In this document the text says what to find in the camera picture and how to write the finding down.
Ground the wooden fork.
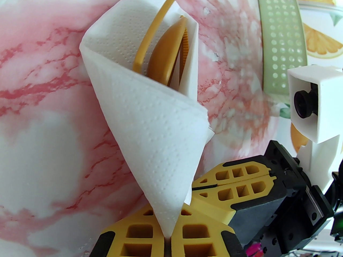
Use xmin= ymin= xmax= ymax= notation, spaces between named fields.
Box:
xmin=133 ymin=0 xmax=178 ymax=73

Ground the green plastic basket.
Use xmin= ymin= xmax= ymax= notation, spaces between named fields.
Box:
xmin=255 ymin=0 xmax=308 ymax=96

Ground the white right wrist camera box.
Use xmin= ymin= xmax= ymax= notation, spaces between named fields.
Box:
xmin=287 ymin=65 xmax=343 ymax=188

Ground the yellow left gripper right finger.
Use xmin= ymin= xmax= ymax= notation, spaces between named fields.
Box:
xmin=170 ymin=205 xmax=245 ymax=257

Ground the wooden spoon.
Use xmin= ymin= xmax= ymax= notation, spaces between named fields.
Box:
xmin=146 ymin=16 xmax=188 ymax=86

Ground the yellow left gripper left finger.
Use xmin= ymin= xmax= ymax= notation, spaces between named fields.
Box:
xmin=92 ymin=205 xmax=172 ymax=257

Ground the white paper napkin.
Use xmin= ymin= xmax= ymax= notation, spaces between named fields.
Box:
xmin=80 ymin=0 xmax=215 ymax=238

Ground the wooden knife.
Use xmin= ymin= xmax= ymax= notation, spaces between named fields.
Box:
xmin=176 ymin=27 xmax=191 ymax=77

